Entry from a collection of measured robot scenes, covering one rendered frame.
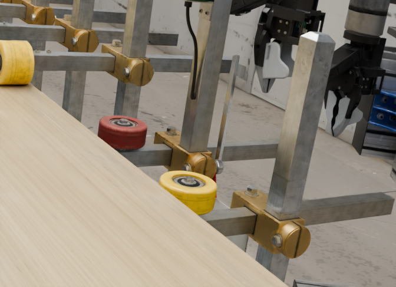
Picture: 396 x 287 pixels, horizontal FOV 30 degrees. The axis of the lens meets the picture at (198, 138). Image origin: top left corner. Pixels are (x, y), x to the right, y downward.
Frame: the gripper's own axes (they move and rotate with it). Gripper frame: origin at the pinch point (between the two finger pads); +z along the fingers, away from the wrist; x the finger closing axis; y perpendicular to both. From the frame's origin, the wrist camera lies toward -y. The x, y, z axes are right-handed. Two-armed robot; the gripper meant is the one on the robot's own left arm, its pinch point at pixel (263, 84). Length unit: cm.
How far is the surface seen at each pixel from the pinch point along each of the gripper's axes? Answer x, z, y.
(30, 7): 14, 3, -77
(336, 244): 166, 100, -48
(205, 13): -11.3, -11.2, -6.3
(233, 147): 2.0, 13.5, -4.8
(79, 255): -56, 9, 15
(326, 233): 173, 100, -56
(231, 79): -1.4, 0.6, -5.5
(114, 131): -22.3, 9.1, -12.4
